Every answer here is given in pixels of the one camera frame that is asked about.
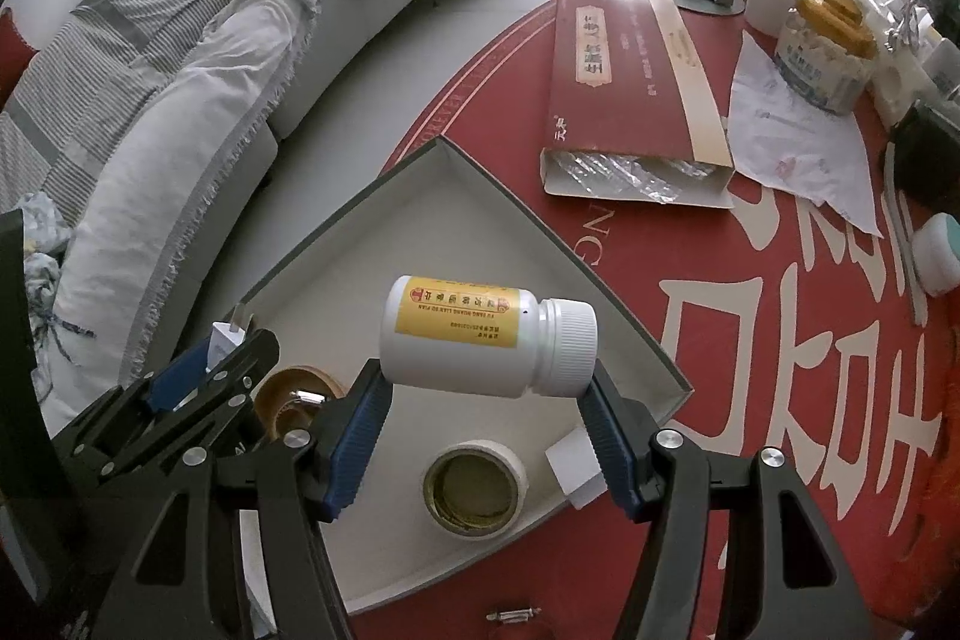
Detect white paper sheet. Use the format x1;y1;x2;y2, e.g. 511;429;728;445
727;32;880;236

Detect black bag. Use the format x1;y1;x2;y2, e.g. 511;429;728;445
889;99;960;218

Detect tan ring-shaped tray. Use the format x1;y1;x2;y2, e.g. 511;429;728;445
252;365;347;440

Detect large red flat box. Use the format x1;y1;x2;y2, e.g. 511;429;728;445
539;0;734;211

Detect white teal lidded jar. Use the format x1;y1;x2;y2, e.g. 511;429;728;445
911;213;960;298

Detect white pill bottle yellow label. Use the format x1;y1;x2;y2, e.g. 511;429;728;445
379;275;599;399

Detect grey shallow cardboard box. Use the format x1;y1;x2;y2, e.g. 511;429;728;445
244;140;692;612

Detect clear tub yellow lid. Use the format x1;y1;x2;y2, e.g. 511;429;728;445
775;0;877;115

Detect small white box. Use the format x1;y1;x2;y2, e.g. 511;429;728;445
545;427;607;510

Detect white power plug adapter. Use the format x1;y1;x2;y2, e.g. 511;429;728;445
206;302;249;372

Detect white tape roll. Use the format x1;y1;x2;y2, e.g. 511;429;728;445
421;440;529;541

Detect grey covered sofa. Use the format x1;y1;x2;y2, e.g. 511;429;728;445
2;0;410;435

